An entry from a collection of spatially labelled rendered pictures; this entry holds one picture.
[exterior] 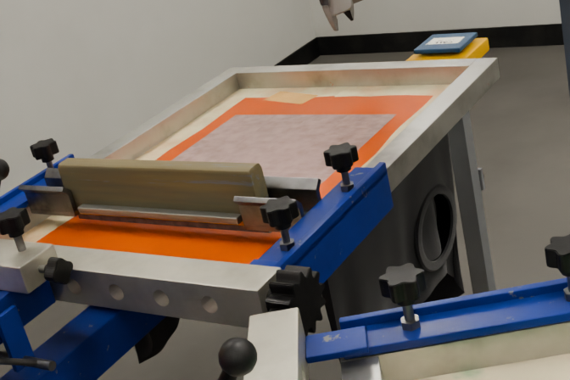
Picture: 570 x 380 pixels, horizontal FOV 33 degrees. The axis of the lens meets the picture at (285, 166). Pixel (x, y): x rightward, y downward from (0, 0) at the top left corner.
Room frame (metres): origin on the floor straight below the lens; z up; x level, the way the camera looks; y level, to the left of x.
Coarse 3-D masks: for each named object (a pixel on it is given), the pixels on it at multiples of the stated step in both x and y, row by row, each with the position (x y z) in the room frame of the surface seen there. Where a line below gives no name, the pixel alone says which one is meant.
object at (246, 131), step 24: (216, 120) 1.73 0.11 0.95; (240, 120) 1.70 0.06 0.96; (264, 120) 1.67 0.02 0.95; (288, 120) 1.63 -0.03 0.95; (192, 144) 1.63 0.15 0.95; (216, 144) 1.60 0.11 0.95; (240, 144) 1.57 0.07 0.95; (264, 144) 1.54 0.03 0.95; (48, 240) 1.34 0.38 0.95; (72, 240) 1.32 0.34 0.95; (96, 240) 1.30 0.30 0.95; (120, 240) 1.28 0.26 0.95; (144, 240) 1.26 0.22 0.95
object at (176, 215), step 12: (84, 204) 1.35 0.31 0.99; (96, 204) 1.34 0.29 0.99; (132, 216) 1.29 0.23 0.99; (144, 216) 1.27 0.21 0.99; (156, 216) 1.26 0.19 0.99; (168, 216) 1.25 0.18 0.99; (180, 216) 1.23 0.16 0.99; (192, 216) 1.22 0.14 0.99; (204, 216) 1.21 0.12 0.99; (216, 216) 1.20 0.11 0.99; (228, 216) 1.19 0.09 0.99; (240, 216) 1.18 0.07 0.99
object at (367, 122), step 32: (352, 96) 1.69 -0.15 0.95; (384, 96) 1.65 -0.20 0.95; (416, 96) 1.61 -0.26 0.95; (320, 128) 1.56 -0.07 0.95; (352, 128) 1.52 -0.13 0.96; (384, 128) 1.49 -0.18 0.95; (256, 160) 1.47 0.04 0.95; (288, 160) 1.44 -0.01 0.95; (320, 160) 1.41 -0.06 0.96; (320, 192) 1.29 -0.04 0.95; (192, 256) 1.18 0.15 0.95; (224, 256) 1.15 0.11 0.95; (256, 256) 1.13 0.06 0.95
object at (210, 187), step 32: (64, 160) 1.38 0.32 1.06; (96, 160) 1.35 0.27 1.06; (128, 160) 1.32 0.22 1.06; (160, 160) 1.29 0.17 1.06; (96, 192) 1.34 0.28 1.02; (128, 192) 1.30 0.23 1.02; (160, 192) 1.26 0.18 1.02; (192, 192) 1.23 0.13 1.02; (224, 192) 1.20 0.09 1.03; (256, 192) 1.17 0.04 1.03
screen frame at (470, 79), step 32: (320, 64) 1.82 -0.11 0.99; (352, 64) 1.77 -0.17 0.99; (384, 64) 1.72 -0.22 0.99; (416, 64) 1.68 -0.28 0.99; (448, 64) 1.63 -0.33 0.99; (480, 64) 1.59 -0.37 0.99; (192, 96) 1.81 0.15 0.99; (224, 96) 1.86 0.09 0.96; (448, 96) 1.47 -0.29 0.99; (480, 96) 1.53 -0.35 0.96; (160, 128) 1.69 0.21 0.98; (416, 128) 1.36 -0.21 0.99; (448, 128) 1.41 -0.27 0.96; (384, 160) 1.27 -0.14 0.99; (416, 160) 1.31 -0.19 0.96; (32, 224) 1.41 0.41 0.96
